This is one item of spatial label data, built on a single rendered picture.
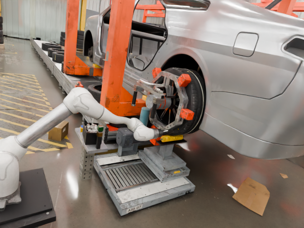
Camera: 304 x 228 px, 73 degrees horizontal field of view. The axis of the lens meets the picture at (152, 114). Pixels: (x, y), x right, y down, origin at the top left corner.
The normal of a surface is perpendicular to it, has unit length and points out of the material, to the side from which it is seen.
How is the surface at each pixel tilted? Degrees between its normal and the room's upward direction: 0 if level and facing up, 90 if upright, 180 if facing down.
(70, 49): 90
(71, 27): 90
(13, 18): 90
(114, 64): 90
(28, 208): 3
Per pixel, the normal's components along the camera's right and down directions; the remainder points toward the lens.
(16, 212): 0.23, -0.91
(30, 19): 0.54, 0.39
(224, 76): -0.83, 0.03
